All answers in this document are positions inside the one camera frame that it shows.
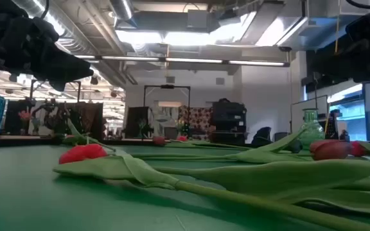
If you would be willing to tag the ribbed silver air duct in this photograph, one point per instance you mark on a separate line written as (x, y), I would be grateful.
(75, 35)

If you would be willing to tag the round silver air duct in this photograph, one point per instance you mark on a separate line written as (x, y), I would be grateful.
(120, 8)

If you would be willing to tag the black metal gantry frame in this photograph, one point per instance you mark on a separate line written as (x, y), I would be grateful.
(167, 86)
(79, 93)

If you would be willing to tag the grey bin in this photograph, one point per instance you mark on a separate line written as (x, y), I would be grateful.
(281, 136)

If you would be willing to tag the green glass vase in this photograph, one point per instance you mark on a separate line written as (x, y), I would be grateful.
(311, 128)

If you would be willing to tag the grey wall vent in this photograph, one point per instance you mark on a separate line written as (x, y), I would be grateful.
(220, 81)
(170, 80)

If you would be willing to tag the black upright panel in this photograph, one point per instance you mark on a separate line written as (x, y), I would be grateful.
(137, 120)

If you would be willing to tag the black mesh stand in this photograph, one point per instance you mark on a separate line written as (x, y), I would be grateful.
(331, 128)

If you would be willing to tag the whiteboard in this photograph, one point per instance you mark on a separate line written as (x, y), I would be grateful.
(297, 112)

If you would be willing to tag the grey rectangular ceiling duct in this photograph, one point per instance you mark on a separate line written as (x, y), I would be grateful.
(159, 20)

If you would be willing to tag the green table mat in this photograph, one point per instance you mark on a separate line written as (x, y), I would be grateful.
(27, 192)

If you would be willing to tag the long ceiling light bar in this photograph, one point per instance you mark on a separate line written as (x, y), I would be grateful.
(130, 58)

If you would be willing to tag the black cabinet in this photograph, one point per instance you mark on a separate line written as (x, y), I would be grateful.
(228, 118)

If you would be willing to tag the black office chair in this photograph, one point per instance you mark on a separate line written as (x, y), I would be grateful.
(262, 134)

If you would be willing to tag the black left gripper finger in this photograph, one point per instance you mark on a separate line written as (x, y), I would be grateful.
(69, 70)

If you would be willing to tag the red patterned backdrop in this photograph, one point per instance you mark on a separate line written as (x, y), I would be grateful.
(201, 118)

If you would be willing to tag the black ceiling spotlight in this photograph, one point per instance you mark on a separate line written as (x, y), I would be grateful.
(94, 80)
(113, 94)

